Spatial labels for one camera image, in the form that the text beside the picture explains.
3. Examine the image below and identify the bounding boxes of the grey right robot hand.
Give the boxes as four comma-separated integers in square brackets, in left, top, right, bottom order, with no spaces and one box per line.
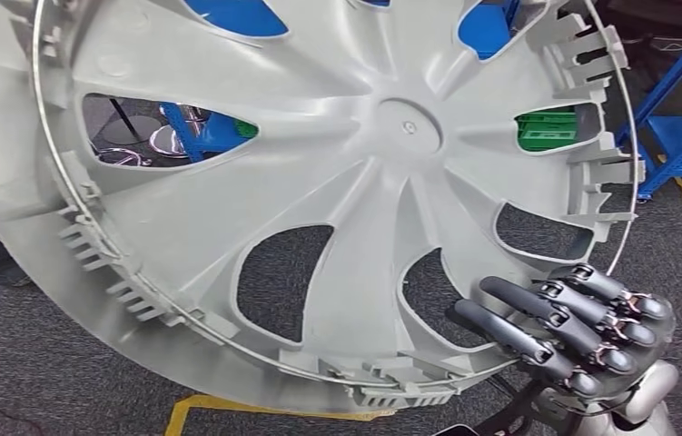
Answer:
[452,262,677,403]

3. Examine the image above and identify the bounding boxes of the silver wheel hubcap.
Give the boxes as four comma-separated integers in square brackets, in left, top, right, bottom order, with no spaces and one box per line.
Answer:
[0,0,647,416]

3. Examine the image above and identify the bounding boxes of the blue metal shelf rack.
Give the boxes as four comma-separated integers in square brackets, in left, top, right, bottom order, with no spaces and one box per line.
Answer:
[158,0,523,163]
[614,3,682,201]

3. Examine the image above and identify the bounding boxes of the black office chair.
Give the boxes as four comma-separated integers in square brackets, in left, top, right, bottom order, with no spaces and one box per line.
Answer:
[593,0,682,79]

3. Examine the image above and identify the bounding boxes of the chrome stool base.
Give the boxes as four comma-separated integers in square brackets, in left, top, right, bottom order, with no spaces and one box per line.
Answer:
[149,103,210,159]

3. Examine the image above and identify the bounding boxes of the chrome chair base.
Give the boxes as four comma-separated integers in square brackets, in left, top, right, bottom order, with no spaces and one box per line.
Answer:
[94,147,153,170]

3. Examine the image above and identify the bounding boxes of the grey round stand base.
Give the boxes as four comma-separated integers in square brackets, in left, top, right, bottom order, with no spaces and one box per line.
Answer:
[101,95,163,147]

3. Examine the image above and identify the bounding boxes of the black camera bracket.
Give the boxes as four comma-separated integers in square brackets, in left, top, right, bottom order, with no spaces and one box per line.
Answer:
[472,379,558,436]

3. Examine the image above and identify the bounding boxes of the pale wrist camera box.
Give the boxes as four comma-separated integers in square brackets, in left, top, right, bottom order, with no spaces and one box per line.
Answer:
[433,423,480,436]

